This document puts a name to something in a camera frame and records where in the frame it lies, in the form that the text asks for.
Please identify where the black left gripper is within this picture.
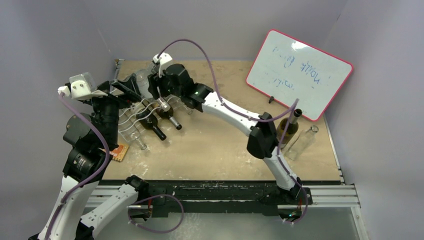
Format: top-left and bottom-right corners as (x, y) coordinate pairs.
(87, 72), (141, 146)

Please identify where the tall clear bottle silver cap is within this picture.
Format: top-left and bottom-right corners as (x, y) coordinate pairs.
(135, 62), (159, 84)

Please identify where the olive wine bottle beige label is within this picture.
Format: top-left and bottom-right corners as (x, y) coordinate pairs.
(155, 103), (182, 130)

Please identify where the dark green wine bottle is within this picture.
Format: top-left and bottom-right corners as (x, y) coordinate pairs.
(135, 108), (167, 141)

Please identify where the dark wine bottle foil neck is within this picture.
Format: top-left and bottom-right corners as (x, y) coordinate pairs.
(276, 108), (303, 149)

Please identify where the round clear bottle silver cap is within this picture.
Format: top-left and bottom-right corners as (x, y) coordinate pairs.
(136, 72), (171, 112)

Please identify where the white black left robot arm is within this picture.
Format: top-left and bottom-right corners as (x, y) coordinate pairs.
(33, 72), (150, 240)

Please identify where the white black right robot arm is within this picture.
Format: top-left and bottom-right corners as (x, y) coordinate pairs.
(147, 63), (302, 204)

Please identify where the clear glass bottle lying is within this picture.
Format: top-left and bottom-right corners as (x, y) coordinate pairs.
(284, 125), (319, 161)

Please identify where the pink framed whiteboard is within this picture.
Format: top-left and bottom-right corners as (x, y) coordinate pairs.
(246, 29), (354, 121)

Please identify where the white wire wine rack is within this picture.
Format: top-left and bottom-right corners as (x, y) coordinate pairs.
(117, 74), (194, 145)

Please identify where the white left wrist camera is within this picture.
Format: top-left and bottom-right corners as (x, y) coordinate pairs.
(57, 72), (108, 101)

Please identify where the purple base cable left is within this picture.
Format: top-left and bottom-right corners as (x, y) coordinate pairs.
(127, 194), (184, 235)

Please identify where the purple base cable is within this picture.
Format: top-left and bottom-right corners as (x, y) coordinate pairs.
(127, 194), (184, 235)
(282, 198), (315, 226)

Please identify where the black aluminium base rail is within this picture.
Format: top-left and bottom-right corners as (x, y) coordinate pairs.
(86, 179), (360, 220)

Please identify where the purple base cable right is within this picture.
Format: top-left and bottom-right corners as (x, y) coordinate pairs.
(282, 198), (315, 226)

